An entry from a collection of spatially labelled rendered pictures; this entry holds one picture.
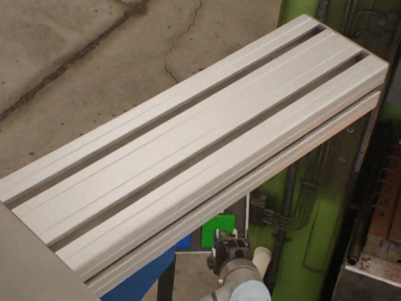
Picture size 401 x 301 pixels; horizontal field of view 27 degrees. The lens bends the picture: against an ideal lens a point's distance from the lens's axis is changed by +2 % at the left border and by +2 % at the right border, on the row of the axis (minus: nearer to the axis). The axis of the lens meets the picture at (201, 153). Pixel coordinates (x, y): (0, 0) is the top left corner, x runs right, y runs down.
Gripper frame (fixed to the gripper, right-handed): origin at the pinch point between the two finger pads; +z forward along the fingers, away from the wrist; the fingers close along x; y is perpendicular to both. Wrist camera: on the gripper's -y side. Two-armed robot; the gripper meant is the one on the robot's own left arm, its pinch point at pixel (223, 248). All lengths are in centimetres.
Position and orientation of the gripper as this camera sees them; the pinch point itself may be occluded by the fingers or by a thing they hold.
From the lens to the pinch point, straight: 177.5
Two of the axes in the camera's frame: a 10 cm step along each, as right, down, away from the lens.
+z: -1.1, -2.5, 9.6
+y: 0.3, -9.7, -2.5
